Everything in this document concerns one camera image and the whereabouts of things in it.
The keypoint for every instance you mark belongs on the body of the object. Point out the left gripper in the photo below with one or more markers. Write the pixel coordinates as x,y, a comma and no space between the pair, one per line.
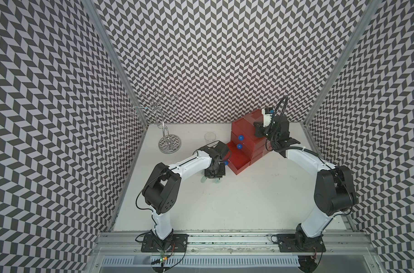
220,174

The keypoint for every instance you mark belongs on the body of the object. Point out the wire mug tree stand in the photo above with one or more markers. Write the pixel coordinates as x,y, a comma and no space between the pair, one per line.
157,111

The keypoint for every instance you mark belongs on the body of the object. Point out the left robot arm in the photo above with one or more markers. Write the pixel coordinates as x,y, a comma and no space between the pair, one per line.
162,187

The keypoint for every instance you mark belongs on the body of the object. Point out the red drawer cabinet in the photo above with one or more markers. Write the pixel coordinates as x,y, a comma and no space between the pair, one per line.
248,148

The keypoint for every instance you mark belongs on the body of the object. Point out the clear plastic cup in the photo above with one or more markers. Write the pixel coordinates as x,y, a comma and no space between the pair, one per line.
210,137

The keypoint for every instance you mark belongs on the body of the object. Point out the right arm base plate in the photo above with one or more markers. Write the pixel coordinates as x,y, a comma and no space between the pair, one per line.
300,243

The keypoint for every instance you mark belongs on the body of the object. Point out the aluminium front rail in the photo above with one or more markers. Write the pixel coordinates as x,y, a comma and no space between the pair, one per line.
336,242

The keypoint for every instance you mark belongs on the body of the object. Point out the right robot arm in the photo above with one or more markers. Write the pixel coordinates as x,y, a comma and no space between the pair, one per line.
334,192

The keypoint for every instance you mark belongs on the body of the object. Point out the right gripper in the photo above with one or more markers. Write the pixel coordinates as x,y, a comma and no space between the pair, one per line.
258,128

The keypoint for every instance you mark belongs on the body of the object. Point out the red bottom drawer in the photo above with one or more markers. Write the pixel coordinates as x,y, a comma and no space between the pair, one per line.
238,161

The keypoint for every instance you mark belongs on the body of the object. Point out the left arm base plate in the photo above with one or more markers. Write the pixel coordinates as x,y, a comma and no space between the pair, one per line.
176,243

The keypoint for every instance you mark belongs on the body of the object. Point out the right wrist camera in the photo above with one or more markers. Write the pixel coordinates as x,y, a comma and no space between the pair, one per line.
267,114

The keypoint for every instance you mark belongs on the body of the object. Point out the red drawer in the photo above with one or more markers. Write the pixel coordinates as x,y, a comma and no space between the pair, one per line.
238,161
249,145
250,125

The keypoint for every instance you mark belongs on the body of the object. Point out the red top drawer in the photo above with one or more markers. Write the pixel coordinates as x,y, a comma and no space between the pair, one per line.
250,125

